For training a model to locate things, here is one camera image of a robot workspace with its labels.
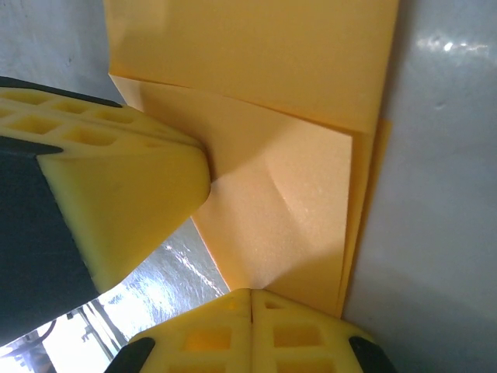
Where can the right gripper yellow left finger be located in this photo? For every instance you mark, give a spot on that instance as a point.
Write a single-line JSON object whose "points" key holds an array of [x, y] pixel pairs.
{"points": [[209, 342]]}

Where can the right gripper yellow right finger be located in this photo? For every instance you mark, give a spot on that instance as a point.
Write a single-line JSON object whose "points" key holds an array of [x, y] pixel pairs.
{"points": [[303, 342]]}

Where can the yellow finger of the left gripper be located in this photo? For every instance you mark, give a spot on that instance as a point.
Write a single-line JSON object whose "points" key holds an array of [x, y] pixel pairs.
{"points": [[128, 194], [77, 107]]}

